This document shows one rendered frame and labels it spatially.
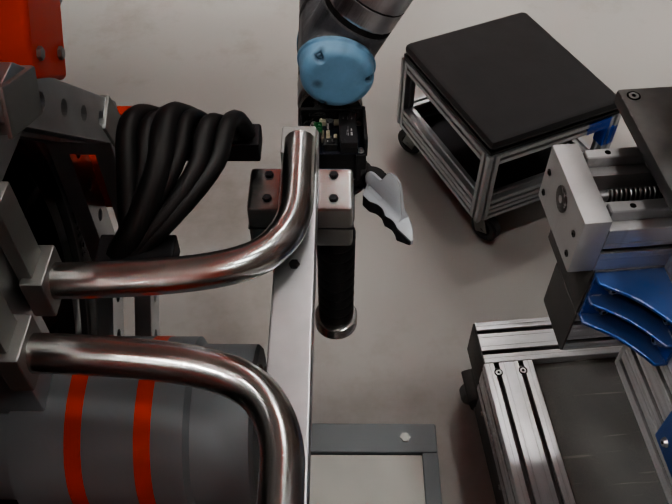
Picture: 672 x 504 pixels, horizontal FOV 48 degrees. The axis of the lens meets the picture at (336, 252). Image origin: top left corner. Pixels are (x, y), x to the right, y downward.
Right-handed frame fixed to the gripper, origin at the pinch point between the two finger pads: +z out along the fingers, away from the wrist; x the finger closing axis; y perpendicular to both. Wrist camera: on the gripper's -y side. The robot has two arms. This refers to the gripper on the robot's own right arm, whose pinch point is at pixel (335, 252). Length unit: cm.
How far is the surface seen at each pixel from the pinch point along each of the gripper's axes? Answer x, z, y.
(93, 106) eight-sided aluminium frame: -20.3, -2.4, 17.1
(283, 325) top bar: -4.1, 19.1, 15.1
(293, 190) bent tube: -3.3, 9.4, 18.3
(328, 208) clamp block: -0.7, 5.3, 11.9
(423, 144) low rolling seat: 24, -93, -70
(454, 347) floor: 27, -41, -83
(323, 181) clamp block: -1.1, 2.2, 12.1
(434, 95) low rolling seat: 25, -91, -53
